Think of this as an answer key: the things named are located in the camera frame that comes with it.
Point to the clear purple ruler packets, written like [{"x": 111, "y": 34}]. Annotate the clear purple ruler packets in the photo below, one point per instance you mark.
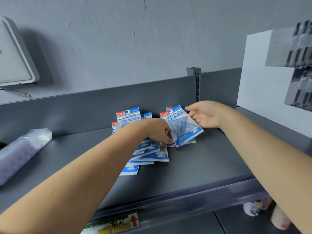
[{"x": 22, "y": 151}]

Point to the person's left forearm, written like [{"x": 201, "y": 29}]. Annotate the person's left forearm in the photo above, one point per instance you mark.
[{"x": 73, "y": 182}]

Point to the pile of blue set-square packets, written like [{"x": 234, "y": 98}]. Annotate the pile of blue set-square packets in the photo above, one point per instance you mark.
[{"x": 129, "y": 115}]

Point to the person's right hand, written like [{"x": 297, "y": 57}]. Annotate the person's right hand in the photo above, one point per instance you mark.
[{"x": 209, "y": 114}]

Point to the person's left hand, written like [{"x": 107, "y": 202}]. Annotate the person's left hand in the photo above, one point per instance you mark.
[{"x": 158, "y": 131}]

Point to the white tiered pen display stand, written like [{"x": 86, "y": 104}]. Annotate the white tiered pen display stand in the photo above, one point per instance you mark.
[{"x": 260, "y": 95}]

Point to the grey slotted shelf post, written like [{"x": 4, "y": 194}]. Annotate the grey slotted shelf post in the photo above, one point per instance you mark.
[{"x": 197, "y": 82}]

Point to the rows of black gel pens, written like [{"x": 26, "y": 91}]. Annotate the rows of black gel pens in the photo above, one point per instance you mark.
[{"x": 299, "y": 56}]

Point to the person's right forearm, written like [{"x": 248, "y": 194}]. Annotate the person's right forearm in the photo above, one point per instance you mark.
[{"x": 268, "y": 155}]

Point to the grey shelf back panel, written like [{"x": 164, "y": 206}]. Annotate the grey shelf back panel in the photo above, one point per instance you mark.
[{"x": 73, "y": 112}]

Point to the green yellow shelf price label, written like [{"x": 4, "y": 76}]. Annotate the green yellow shelf price label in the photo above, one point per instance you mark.
[{"x": 114, "y": 226}]

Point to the white wall router box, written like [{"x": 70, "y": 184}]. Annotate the white wall router box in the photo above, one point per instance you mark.
[{"x": 12, "y": 58}]

